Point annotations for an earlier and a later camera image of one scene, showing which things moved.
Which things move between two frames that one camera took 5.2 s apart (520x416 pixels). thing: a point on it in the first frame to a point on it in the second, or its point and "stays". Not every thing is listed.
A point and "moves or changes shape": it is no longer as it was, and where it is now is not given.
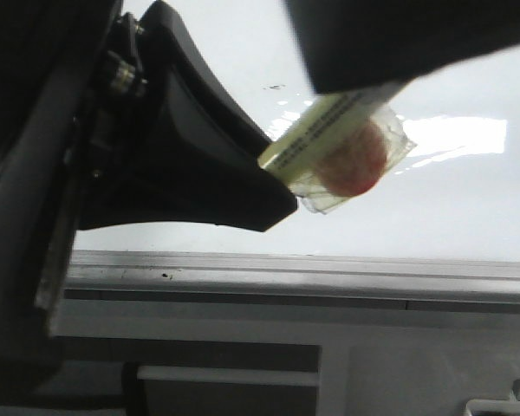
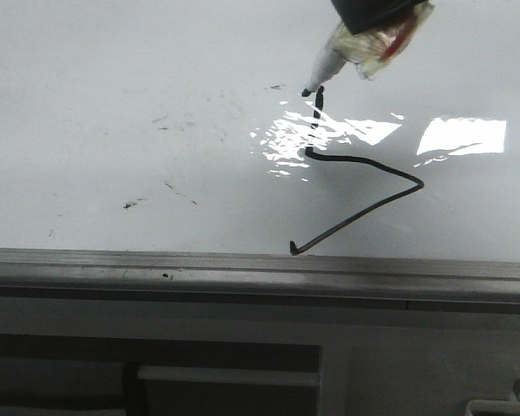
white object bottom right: x=496 y=405 stays
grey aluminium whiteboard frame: x=173 y=280 stays
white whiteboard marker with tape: x=338 y=147 moves or changes shape
